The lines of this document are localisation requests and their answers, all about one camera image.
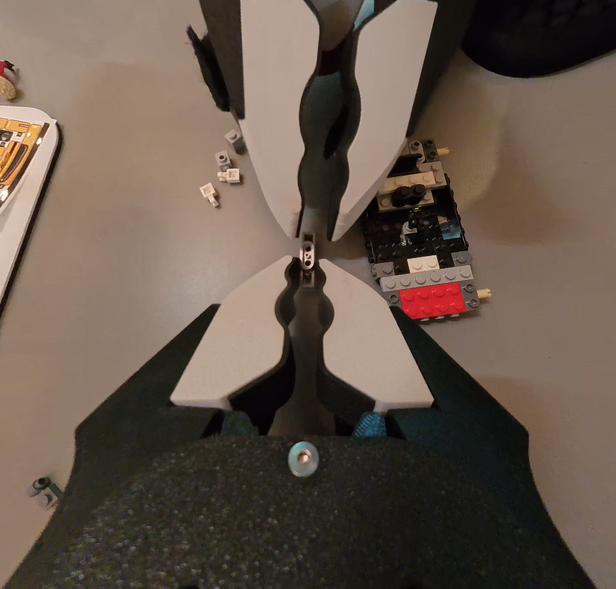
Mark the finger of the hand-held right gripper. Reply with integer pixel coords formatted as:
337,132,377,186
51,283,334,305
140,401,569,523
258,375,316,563
238,0,322,238
329,0,439,242

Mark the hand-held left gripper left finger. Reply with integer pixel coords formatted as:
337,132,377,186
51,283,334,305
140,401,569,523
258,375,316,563
169,256,295,411

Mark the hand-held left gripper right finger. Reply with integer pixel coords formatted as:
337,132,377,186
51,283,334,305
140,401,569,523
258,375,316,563
318,259,435,414

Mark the dark grey holed brick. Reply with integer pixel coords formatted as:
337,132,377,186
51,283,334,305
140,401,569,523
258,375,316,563
299,232,318,289

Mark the grey desk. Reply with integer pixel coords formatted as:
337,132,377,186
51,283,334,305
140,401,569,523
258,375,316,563
0,0,616,589

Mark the toy brick car base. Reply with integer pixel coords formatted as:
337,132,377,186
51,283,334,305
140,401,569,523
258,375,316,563
362,139,492,326

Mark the red brick piece with wheel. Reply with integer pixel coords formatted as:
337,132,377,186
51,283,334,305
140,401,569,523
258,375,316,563
0,58,22,102

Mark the orange sticker sheet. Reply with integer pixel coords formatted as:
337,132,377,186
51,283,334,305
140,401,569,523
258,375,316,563
0,117,50,212

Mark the small grey connector brick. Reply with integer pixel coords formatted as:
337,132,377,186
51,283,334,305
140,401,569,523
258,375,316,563
26,476,63,510

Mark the white tray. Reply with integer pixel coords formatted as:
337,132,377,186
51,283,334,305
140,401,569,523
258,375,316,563
0,105,64,313

